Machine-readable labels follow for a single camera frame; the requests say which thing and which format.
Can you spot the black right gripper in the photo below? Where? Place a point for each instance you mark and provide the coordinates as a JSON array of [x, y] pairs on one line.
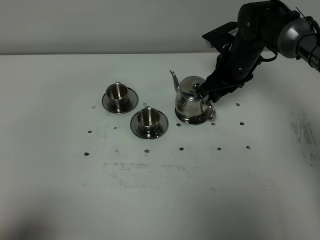
[[233, 69]]

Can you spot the stainless steel teapot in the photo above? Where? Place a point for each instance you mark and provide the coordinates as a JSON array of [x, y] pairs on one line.
[[190, 107]]

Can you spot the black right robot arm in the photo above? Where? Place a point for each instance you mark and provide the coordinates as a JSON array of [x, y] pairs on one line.
[[263, 31]]

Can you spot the near stainless steel saucer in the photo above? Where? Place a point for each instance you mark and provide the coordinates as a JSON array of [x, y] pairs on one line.
[[163, 127]]

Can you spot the stainless steel saucer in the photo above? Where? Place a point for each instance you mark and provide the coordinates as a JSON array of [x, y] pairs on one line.
[[127, 107], [163, 127]]

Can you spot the near stainless steel teacup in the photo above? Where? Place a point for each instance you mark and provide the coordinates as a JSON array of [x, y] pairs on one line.
[[148, 119]]

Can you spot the stainless steel teacup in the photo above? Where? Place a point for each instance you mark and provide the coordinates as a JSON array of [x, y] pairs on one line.
[[148, 119], [117, 94]]

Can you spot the far stainless steel saucer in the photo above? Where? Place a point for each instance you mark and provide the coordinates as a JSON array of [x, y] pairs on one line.
[[127, 107]]

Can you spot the far stainless steel teacup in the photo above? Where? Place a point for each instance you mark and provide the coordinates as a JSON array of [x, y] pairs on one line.
[[117, 94]]

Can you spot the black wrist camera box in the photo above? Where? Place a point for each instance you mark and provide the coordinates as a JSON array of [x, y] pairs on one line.
[[221, 36]]

